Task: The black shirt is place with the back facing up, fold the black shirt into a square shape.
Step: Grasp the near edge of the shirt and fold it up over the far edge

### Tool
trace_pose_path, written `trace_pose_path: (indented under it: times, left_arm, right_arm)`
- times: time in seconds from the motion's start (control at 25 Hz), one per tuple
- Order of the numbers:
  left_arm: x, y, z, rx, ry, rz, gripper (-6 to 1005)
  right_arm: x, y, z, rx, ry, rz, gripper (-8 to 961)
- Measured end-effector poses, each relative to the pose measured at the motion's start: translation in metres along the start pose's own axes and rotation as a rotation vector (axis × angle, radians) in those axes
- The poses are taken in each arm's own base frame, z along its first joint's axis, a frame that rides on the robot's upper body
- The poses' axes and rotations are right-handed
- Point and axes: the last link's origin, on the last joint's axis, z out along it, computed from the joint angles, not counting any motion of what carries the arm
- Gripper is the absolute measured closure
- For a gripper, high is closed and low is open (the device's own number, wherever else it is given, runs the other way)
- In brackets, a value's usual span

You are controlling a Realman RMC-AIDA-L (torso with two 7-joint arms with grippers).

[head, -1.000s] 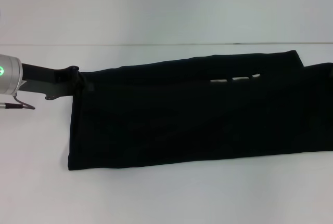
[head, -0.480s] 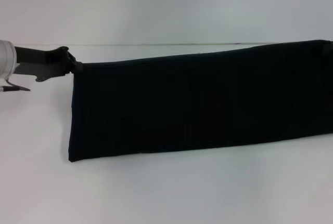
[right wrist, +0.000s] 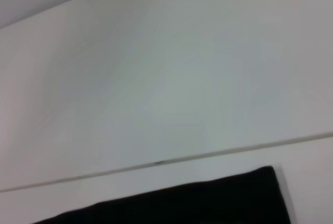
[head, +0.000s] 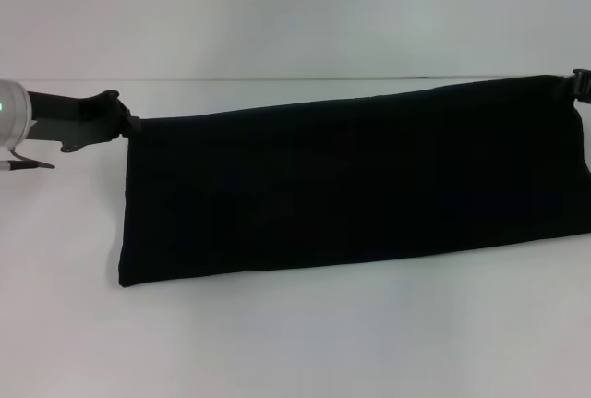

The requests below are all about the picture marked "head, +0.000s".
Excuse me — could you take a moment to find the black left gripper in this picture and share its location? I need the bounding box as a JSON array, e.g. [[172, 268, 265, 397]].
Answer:
[[27, 89, 142, 155]]

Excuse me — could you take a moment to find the black shirt with white print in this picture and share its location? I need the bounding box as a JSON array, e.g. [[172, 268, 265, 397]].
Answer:
[[117, 73, 591, 288]]

